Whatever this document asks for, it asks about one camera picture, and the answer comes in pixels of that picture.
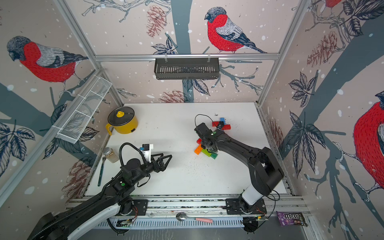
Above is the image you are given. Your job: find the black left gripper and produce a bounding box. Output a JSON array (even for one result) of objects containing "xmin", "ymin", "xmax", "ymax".
[{"xmin": 131, "ymin": 152, "xmax": 172, "ymax": 186}]

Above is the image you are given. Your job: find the lime green lego brick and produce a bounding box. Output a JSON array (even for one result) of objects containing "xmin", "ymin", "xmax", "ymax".
[{"xmin": 202, "ymin": 149, "xmax": 212, "ymax": 157}]

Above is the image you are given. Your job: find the orange lego brick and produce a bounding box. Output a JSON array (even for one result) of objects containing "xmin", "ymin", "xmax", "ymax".
[{"xmin": 194, "ymin": 145, "xmax": 203, "ymax": 155}]

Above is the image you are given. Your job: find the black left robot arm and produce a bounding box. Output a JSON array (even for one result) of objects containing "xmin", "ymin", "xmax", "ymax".
[{"xmin": 28, "ymin": 143, "xmax": 172, "ymax": 240}]

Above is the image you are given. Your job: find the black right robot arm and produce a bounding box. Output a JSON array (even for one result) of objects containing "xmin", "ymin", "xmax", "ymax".
[{"xmin": 195, "ymin": 123, "xmax": 285, "ymax": 215}]

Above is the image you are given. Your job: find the small glass spice jar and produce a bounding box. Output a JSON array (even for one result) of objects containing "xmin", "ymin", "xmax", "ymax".
[{"xmin": 103, "ymin": 147, "xmax": 120, "ymax": 163}]

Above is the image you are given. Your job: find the yellow pot with black lid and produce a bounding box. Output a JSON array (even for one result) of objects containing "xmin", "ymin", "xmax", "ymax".
[{"xmin": 106, "ymin": 107, "xmax": 139, "ymax": 136}]

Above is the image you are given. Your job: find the purple candy packet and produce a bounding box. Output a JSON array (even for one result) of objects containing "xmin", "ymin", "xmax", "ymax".
[{"xmin": 277, "ymin": 212, "xmax": 308, "ymax": 227}]

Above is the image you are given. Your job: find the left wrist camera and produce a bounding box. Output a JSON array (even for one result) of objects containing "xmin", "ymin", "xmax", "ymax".
[{"xmin": 140, "ymin": 144, "xmax": 154, "ymax": 163}]

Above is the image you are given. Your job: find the spoon with pink handle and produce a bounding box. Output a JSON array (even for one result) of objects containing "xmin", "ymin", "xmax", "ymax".
[{"xmin": 176, "ymin": 212, "xmax": 213, "ymax": 224}]

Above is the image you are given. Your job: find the black hanging wire basket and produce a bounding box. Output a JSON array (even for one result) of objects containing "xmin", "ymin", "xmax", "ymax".
[{"xmin": 154, "ymin": 58, "xmax": 220, "ymax": 80}]

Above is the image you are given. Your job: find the white wire mesh shelf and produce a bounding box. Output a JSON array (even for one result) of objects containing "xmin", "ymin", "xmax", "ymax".
[{"xmin": 56, "ymin": 77, "xmax": 112, "ymax": 144}]

